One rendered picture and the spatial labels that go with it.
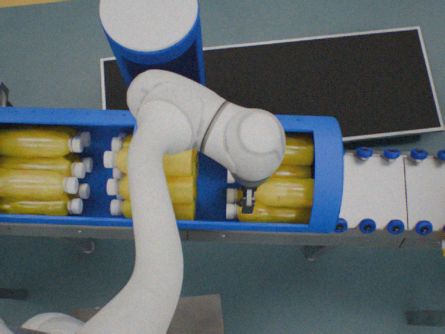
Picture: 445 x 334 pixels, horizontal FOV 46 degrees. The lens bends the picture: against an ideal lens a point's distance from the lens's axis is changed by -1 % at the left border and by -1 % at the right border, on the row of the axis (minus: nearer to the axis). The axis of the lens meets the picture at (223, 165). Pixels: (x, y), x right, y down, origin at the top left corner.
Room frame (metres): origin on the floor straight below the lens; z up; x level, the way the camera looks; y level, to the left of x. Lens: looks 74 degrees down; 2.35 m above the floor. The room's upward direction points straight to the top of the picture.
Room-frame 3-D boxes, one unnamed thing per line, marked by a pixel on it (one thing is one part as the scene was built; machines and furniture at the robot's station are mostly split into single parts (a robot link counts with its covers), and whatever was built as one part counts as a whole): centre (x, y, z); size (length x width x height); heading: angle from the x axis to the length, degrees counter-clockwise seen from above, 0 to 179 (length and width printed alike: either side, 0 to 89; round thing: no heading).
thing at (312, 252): (0.25, -0.38, 0.31); 0.06 x 0.06 x 0.63; 88
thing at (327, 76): (0.95, -0.20, 0.07); 1.50 x 0.52 x 0.15; 96
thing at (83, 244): (0.29, 0.60, 0.31); 0.06 x 0.06 x 0.63; 88
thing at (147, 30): (0.83, 0.21, 1.03); 0.28 x 0.28 x 0.01
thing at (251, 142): (0.28, -0.04, 1.48); 0.13 x 0.11 x 0.16; 61
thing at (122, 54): (0.83, 0.21, 0.59); 0.28 x 0.28 x 0.88
